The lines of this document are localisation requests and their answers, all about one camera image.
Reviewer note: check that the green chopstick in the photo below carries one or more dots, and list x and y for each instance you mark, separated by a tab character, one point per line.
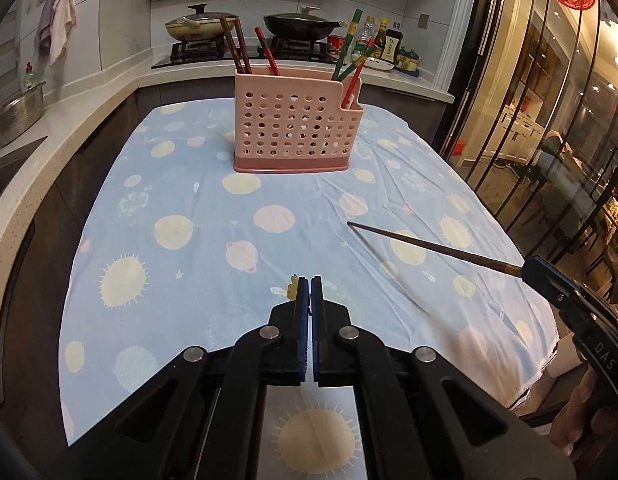
361	59
349	40

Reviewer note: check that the purple hanging towel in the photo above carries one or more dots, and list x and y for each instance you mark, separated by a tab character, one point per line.
45	22

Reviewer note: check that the steel pot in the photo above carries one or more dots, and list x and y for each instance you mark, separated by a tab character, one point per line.
14	117

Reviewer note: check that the black glass gas stove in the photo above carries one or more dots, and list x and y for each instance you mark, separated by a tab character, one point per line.
199	55

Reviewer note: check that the black frying pan with lid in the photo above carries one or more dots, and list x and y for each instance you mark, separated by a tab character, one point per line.
304	26

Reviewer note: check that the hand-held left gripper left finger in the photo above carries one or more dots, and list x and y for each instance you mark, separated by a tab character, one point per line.
302	330

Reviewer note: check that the dark soy sauce bottle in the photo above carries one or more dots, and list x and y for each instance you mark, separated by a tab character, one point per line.
393	46

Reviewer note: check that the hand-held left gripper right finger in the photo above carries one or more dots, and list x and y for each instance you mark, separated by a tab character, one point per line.
316	330

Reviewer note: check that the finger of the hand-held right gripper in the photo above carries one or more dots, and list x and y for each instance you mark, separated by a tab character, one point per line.
549	280
601	350

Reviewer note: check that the white and blue plate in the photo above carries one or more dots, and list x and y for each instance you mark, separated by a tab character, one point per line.
381	65

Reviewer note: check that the green dish soap bottle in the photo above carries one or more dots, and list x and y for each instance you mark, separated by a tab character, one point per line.
31	77

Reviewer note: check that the beige wok with lid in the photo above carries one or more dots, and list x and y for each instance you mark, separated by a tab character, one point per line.
199	27

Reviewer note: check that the glass sliding door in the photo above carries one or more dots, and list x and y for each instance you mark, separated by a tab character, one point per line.
539	110

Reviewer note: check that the pink perforated utensil holder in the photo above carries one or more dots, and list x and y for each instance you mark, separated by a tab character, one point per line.
294	125

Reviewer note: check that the small seasoning jars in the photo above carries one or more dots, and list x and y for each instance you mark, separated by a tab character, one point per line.
409	61

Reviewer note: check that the window blind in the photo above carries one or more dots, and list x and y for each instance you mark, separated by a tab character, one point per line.
1	35

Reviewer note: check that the beige wall switch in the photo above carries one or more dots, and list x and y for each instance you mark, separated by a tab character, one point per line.
424	21

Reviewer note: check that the white hanging towel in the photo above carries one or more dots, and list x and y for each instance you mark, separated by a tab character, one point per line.
63	22

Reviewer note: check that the red tin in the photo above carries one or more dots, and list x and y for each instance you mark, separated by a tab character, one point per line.
335	43

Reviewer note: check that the yellow cap sauce bottle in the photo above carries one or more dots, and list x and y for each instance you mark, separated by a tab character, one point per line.
381	37

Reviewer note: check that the steel sink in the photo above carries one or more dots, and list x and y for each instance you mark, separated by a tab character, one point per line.
9	170

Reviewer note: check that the person's right hand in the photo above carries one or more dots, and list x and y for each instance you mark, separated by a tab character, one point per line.
571	420

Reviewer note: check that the blue printed tablecloth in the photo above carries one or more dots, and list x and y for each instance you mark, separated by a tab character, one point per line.
214	240

